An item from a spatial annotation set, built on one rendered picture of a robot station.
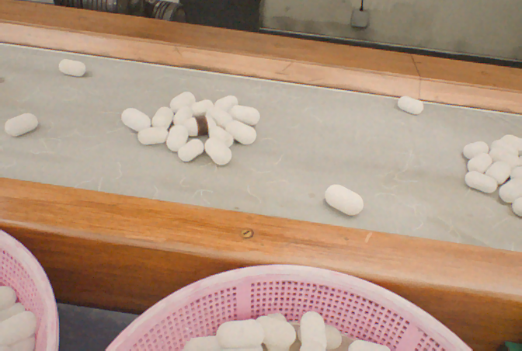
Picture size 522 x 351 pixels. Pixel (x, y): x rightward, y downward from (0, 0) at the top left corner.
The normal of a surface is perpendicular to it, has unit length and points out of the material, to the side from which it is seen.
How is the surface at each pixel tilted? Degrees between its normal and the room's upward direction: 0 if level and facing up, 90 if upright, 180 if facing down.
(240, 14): 86
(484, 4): 90
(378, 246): 0
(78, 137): 0
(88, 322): 0
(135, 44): 45
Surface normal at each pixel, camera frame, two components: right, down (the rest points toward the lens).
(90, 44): 0.00, -0.17
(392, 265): 0.11, -0.81
